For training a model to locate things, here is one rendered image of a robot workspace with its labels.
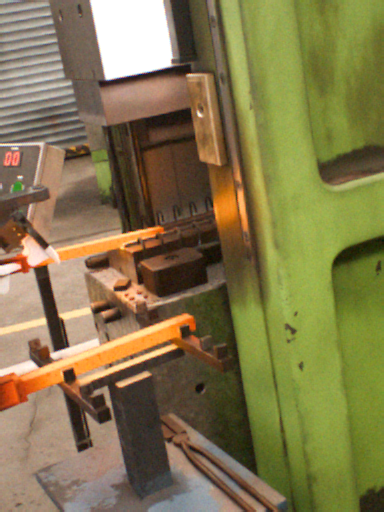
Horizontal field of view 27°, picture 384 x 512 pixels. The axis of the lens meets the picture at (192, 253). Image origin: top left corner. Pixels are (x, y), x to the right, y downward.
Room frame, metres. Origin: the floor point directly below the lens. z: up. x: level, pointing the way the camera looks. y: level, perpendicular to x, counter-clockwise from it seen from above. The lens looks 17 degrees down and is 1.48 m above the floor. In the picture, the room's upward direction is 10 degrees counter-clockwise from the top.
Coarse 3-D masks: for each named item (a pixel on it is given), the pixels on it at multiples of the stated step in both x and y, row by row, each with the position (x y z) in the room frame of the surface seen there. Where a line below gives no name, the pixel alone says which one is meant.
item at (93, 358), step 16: (176, 320) 1.27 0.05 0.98; (192, 320) 1.27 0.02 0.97; (128, 336) 1.24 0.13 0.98; (144, 336) 1.23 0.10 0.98; (160, 336) 1.24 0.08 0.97; (96, 352) 1.20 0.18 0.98; (112, 352) 1.20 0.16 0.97; (128, 352) 1.21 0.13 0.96; (48, 368) 1.17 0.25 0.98; (64, 368) 1.16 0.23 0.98; (80, 368) 1.17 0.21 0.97; (0, 384) 1.12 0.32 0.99; (16, 384) 1.12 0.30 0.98; (32, 384) 1.14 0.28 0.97; (48, 384) 1.15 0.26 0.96; (0, 400) 1.12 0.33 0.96; (16, 400) 1.13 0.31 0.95
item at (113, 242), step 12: (156, 228) 1.79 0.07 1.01; (96, 240) 1.75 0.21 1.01; (108, 240) 1.74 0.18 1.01; (120, 240) 1.74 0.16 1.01; (132, 240) 1.75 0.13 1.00; (60, 252) 1.69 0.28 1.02; (72, 252) 1.70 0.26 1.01; (84, 252) 1.71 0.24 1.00; (96, 252) 1.72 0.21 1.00; (0, 264) 1.65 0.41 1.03; (24, 264) 1.65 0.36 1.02
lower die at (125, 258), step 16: (160, 224) 1.93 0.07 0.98; (208, 224) 1.81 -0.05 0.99; (144, 240) 1.75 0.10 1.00; (160, 240) 1.75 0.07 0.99; (176, 240) 1.73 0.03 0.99; (192, 240) 1.74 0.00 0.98; (208, 240) 1.75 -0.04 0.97; (112, 256) 1.83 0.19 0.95; (128, 256) 1.72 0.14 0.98; (144, 256) 1.70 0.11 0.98; (208, 256) 1.75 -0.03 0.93; (128, 272) 1.74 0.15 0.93
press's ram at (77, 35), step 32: (64, 0) 1.80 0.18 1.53; (96, 0) 1.65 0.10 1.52; (128, 0) 1.67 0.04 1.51; (160, 0) 1.69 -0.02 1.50; (64, 32) 1.85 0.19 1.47; (96, 32) 1.64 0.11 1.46; (128, 32) 1.66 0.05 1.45; (160, 32) 1.69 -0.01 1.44; (64, 64) 1.90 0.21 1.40; (96, 64) 1.68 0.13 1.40; (128, 64) 1.66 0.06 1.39; (160, 64) 1.69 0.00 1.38
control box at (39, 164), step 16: (0, 144) 2.28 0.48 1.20; (16, 144) 2.22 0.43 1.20; (32, 144) 2.17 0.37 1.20; (0, 160) 2.24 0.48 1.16; (16, 160) 2.19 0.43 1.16; (32, 160) 2.15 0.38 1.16; (48, 160) 2.14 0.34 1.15; (0, 176) 2.22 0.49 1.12; (16, 176) 2.17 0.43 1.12; (32, 176) 2.12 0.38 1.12; (48, 176) 2.14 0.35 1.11; (32, 208) 2.08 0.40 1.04; (48, 208) 2.12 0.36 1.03; (48, 224) 2.11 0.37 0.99; (32, 240) 2.06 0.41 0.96
